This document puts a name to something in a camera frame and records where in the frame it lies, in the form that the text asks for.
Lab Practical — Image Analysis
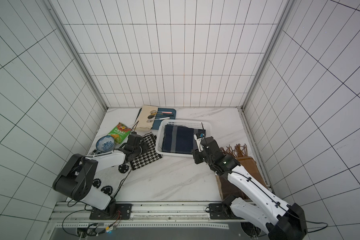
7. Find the black white houndstooth scarf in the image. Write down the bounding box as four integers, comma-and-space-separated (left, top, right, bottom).
130, 133, 163, 171

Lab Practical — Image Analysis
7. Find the houndstooth cloth with gear prints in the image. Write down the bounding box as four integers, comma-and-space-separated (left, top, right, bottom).
86, 150, 132, 197

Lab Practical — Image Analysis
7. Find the blue patterned ceramic bowl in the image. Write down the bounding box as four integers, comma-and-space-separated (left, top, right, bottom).
96, 135, 115, 153

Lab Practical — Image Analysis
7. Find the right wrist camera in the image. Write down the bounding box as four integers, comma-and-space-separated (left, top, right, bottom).
194, 130, 206, 153

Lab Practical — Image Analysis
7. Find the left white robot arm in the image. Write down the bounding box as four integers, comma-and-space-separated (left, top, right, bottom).
53, 132, 148, 211

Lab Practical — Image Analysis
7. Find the white plastic perforated basket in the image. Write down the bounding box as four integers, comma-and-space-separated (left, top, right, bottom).
155, 119, 212, 158

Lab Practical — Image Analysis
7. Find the metal base rail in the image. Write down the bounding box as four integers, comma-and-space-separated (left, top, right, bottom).
47, 200, 298, 240

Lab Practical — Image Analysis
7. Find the spoon with white handle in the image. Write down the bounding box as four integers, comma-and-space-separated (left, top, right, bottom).
147, 117, 170, 123

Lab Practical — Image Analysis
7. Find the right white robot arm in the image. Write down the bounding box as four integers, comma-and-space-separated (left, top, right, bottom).
192, 132, 308, 240

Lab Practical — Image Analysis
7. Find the green snack bag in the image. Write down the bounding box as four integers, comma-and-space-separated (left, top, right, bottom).
108, 123, 132, 144

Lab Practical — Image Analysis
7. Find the teal blue tray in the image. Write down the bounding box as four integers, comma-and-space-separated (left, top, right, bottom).
145, 108, 177, 130

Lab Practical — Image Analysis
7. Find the navy grey striped scarf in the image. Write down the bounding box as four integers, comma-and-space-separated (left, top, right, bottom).
162, 125, 203, 155

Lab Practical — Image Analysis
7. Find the brown striped fringed scarf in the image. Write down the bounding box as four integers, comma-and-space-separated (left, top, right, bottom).
215, 143, 268, 200

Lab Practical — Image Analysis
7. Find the spoon with red handle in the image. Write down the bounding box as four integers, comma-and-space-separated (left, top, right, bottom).
150, 111, 173, 115

